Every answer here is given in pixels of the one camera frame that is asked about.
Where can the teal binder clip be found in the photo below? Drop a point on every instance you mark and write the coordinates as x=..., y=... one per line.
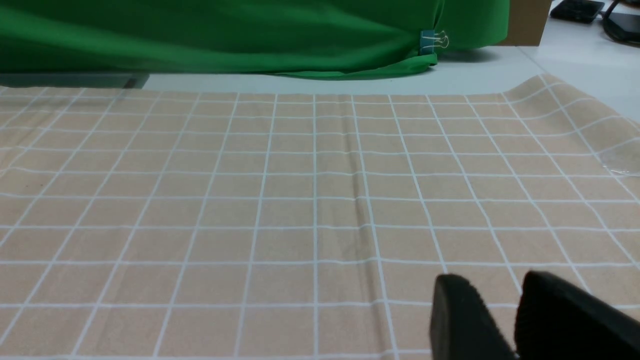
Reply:
x=431, y=42

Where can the clear tape strip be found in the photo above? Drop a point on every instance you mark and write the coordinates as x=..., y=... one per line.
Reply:
x=621, y=161

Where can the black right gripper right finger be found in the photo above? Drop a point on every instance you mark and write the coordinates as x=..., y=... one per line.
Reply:
x=556, y=320

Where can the green backdrop cloth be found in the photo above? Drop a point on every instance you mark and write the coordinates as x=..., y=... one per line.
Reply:
x=310, y=39

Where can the black device on table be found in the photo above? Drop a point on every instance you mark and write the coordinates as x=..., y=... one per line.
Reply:
x=577, y=11

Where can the beige grid tablecloth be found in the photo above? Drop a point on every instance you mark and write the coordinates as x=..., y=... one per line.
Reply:
x=161, y=225

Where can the brown cardboard box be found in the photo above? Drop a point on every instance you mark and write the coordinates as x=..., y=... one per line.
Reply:
x=527, y=22

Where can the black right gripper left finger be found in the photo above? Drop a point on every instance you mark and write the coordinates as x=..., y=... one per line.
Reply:
x=461, y=326

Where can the grey metal rail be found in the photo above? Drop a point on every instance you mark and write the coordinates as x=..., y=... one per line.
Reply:
x=99, y=80

